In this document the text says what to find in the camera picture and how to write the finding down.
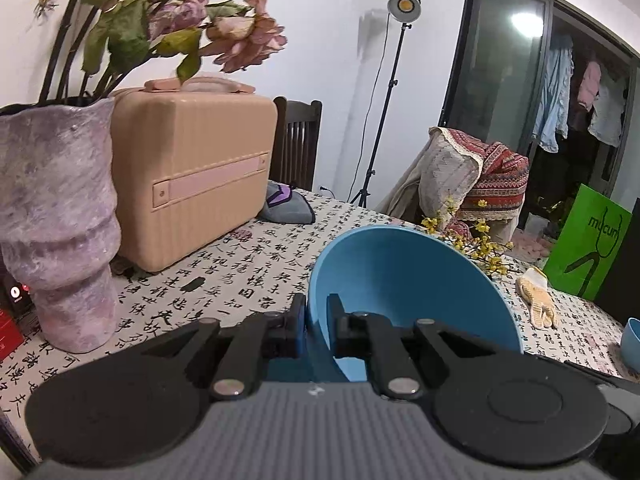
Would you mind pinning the yellow flower branches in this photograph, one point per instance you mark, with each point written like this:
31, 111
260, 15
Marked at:
485, 250

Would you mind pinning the green paper bag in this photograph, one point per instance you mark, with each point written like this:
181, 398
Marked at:
575, 250

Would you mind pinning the calligraphy print tablecloth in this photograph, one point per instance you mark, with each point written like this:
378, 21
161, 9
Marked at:
225, 280

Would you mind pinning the beige covered armchair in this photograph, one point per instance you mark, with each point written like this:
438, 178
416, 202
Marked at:
400, 195

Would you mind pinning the purple textured vase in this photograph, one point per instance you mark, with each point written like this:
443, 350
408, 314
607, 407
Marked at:
60, 210

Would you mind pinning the dried pink roses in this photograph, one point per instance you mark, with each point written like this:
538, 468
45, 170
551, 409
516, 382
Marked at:
240, 35

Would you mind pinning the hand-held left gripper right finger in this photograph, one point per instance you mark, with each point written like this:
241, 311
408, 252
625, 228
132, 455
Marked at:
340, 335

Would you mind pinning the yellow dotted work glove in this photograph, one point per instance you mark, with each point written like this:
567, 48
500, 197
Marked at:
537, 300

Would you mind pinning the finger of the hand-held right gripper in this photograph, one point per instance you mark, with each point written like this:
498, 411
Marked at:
600, 374

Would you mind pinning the grey quilted cushion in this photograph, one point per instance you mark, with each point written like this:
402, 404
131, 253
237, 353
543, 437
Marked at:
445, 175

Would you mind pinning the hanging pink garment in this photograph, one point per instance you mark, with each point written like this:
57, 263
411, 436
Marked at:
589, 82

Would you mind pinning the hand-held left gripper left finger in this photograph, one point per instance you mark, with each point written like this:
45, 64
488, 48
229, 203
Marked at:
299, 330

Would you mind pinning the dark wooden chair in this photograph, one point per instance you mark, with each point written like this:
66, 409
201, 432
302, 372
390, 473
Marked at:
295, 150

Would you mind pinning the grey purple cloth pouch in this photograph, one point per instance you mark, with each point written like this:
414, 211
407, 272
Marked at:
285, 207

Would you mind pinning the black sliding glass door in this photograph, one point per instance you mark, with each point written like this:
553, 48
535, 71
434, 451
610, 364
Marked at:
500, 60

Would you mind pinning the hanging blue shirt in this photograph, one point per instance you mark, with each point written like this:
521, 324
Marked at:
552, 100

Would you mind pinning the beige hard suitcase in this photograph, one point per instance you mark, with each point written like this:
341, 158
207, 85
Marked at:
190, 150

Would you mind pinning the black smartphone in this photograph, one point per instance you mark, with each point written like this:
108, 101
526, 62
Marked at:
17, 295

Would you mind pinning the hanging white garment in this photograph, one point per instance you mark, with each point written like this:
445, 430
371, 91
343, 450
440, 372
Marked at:
607, 115

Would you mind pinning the red box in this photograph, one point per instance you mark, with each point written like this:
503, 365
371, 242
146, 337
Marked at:
9, 335

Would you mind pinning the studio light on stand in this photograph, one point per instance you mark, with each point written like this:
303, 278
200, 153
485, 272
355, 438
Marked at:
404, 5

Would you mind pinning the blue bowl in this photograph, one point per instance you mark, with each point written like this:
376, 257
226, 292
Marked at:
400, 280
632, 347

